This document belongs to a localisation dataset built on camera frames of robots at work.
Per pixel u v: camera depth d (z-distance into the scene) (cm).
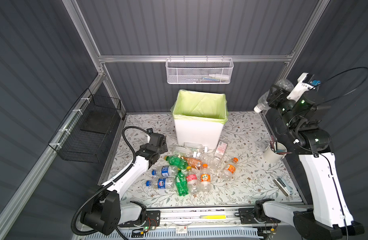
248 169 91
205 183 82
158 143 67
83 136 72
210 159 94
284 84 52
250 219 73
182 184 82
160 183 79
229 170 85
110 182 44
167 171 83
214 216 75
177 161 93
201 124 79
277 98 49
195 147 95
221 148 95
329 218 35
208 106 96
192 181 83
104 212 40
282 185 81
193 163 87
